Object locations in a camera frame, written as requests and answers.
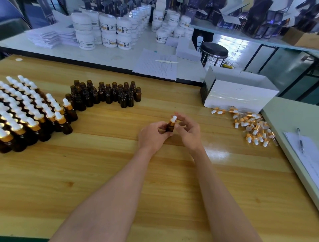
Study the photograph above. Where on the person's right hand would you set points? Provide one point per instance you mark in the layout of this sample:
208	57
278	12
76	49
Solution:
192	136

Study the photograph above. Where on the person's left hand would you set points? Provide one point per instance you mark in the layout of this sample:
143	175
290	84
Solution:
150	138

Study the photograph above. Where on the person's right thumb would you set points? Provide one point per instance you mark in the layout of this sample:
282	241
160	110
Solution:
180	131

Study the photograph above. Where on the person's left thumb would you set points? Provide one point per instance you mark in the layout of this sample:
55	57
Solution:
165	135

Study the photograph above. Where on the amber dropper bottle white bulb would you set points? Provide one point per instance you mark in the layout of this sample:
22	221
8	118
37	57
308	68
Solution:
171	124

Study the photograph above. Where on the person's right forearm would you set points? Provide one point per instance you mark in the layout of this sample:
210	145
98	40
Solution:
221	197

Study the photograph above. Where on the person's left forearm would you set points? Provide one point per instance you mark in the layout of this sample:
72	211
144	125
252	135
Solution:
109	202

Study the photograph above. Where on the lined paper sheet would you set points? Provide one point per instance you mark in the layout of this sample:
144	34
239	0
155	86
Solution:
155	69

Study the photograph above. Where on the white cardboard box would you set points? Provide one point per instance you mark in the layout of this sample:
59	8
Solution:
236	96

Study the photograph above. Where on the white pen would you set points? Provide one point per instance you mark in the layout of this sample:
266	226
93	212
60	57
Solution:
166	61

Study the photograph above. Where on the pile of gold dropper caps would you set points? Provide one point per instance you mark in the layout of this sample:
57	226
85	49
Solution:
251	127

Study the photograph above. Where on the group of open amber vials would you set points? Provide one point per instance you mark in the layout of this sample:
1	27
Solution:
104	94

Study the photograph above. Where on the flat white carton stack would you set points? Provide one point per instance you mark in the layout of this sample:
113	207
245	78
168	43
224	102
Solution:
187	51

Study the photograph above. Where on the yellow power strip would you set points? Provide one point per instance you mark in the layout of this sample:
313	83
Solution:
227	66

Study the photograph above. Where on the black round stool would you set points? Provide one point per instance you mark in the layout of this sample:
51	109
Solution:
213	49

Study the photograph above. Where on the cluster of small white tubs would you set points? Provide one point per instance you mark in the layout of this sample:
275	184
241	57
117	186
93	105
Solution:
172	25

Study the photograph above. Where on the stack of large white jars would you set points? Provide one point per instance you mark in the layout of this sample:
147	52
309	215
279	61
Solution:
109	30

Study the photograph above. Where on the silver ballpoint pen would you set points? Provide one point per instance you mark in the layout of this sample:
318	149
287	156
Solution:
300	140

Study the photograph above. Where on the white paper sheets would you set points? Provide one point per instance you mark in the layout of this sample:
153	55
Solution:
306	155

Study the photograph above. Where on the row of dark upright cartons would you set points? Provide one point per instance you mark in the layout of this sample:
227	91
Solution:
117	6

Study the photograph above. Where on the pile of dark packaging boxes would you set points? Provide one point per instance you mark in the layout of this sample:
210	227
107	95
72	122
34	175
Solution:
259	17

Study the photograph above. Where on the group of capped amber bottles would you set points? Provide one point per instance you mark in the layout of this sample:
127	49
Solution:
25	114

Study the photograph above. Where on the brown cardboard box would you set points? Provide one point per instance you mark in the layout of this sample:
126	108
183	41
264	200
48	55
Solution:
301	38

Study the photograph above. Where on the stacks of white leaflets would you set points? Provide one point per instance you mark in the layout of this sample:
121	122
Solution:
49	35

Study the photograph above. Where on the blue chair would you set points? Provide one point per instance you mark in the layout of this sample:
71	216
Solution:
12	15

